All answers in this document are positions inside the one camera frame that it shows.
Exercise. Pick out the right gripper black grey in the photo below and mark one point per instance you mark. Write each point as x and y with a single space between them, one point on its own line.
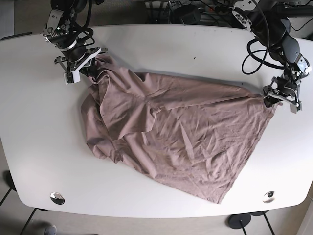
78 58

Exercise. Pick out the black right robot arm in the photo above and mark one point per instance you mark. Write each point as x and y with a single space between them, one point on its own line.
68 30

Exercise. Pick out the left silver table grommet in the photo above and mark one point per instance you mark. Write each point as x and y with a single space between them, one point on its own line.
57 198

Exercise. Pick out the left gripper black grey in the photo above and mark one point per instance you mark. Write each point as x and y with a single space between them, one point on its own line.
281 90

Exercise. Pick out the silver table grommet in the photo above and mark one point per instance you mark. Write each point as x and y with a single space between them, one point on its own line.
57 198
269 197

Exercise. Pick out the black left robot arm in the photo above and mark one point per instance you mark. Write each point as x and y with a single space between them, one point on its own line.
269 21

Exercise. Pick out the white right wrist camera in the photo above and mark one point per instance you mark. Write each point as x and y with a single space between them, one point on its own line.
72 77

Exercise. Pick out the pink mauve T-shirt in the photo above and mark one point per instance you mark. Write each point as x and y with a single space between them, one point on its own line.
191 135

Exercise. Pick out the black round stand base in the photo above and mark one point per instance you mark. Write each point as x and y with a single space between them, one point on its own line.
238 221

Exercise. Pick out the black box under table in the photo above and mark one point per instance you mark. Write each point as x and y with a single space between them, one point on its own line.
187 14

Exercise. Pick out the right silver table grommet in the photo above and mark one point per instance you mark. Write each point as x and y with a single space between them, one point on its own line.
269 197

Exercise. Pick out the grey shoe on floor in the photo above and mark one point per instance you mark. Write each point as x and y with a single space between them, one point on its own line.
50 230

